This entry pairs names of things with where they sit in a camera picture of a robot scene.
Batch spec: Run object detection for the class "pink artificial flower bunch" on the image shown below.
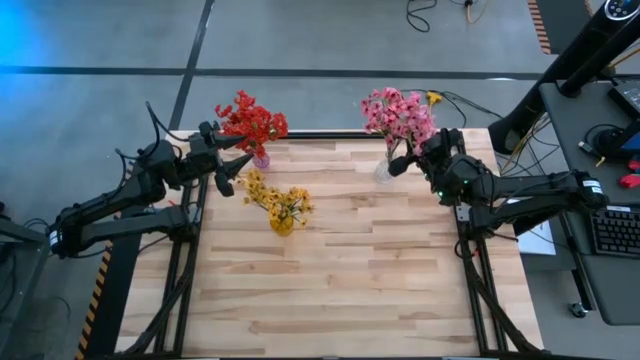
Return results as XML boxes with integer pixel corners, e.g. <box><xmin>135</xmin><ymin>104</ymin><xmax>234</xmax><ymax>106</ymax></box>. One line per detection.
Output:
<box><xmin>389</xmin><ymin>94</ymin><xmax>437</xmax><ymax>157</ymax></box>
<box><xmin>360</xmin><ymin>87</ymin><xmax>416</xmax><ymax>161</ymax></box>

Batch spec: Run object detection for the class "black keyboard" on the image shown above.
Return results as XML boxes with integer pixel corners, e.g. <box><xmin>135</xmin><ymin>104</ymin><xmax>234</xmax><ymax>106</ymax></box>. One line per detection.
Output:
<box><xmin>589</xmin><ymin>203</ymin><xmax>640</xmax><ymax>259</ymax></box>

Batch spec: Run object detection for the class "white paper sheet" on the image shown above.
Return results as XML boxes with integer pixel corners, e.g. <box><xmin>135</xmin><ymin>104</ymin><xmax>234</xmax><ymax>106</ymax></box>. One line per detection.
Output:
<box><xmin>517</xmin><ymin>219</ymin><xmax>557</xmax><ymax>257</ymax></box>

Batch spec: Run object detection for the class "black tower fan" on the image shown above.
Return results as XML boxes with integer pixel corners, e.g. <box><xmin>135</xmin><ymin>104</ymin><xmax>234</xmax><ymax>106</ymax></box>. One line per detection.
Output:
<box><xmin>487</xmin><ymin>0</ymin><xmax>640</xmax><ymax>155</ymax></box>

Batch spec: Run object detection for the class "grey metal stand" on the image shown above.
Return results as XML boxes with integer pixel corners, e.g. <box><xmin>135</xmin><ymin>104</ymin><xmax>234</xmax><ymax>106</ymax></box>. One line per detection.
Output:
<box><xmin>0</xmin><ymin>199</ymin><xmax>82</xmax><ymax>360</ymax></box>

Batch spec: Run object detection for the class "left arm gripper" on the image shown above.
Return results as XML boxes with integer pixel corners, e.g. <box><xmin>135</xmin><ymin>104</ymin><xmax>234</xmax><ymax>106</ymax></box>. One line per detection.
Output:
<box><xmin>174</xmin><ymin>121</ymin><xmax>254</xmax><ymax>198</ymax></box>

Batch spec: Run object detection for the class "black floor cable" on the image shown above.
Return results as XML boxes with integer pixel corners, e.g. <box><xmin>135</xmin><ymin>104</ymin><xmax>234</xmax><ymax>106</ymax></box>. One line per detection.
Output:
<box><xmin>404</xmin><ymin>0</ymin><xmax>440</xmax><ymax>34</ymax></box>

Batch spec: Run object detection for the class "yellow glass vase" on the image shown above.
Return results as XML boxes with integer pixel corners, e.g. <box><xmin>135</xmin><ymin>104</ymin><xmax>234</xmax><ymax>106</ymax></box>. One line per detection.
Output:
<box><xmin>269</xmin><ymin>214</ymin><xmax>295</xmax><ymax>238</ymax></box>

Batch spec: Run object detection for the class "black laptop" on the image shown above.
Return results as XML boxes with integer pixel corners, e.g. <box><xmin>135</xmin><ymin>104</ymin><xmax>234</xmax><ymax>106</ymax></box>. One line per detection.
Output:
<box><xmin>607</xmin><ymin>79</ymin><xmax>640</xmax><ymax>119</ymax></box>

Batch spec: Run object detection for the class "grey desk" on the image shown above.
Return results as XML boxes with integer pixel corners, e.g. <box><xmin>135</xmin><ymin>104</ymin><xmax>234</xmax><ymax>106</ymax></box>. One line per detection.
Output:
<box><xmin>538</xmin><ymin>81</ymin><xmax>640</xmax><ymax>327</ymax></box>

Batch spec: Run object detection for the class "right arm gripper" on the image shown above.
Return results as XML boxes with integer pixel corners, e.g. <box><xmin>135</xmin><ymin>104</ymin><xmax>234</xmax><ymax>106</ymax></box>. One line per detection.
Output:
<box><xmin>388</xmin><ymin>128</ymin><xmax>465</xmax><ymax>177</ymax></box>

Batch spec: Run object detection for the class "black aluminium table frame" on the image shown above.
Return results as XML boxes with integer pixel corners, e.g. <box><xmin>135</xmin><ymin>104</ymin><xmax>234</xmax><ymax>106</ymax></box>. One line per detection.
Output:
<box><xmin>122</xmin><ymin>119</ymin><xmax>545</xmax><ymax>359</ymax></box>

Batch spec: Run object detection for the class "black floor mat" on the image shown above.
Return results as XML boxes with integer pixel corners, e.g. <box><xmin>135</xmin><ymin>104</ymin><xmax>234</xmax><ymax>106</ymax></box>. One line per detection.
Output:
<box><xmin>534</xmin><ymin>0</ymin><xmax>596</xmax><ymax>56</ymax></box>

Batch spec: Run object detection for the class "yellow floor cable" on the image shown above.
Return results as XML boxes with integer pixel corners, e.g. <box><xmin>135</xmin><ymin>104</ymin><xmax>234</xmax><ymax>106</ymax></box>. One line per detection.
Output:
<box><xmin>464</xmin><ymin>0</ymin><xmax>495</xmax><ymax>26</ymax></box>

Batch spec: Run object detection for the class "clear glass vase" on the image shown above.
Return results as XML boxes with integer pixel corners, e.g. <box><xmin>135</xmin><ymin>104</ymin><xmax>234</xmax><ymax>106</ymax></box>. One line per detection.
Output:
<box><xmin>374</xmin><ymin>152</ymin><xmax>396</xmax><ymax>185</ymax></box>

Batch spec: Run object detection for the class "black floor platform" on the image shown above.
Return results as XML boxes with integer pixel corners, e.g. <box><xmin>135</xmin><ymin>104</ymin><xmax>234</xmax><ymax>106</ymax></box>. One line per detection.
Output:
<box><xmin>82</xmin><ymin>154</ymin><xmax>161</xmax><ymax>360</ymax></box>

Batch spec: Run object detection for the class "black round desk device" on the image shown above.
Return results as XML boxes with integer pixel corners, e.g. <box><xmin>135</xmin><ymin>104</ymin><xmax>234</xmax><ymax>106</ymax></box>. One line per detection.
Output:
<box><xmin>594</xmin><ymin>122</ymin><xmax>640</xmax><ymax>161</ymax></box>

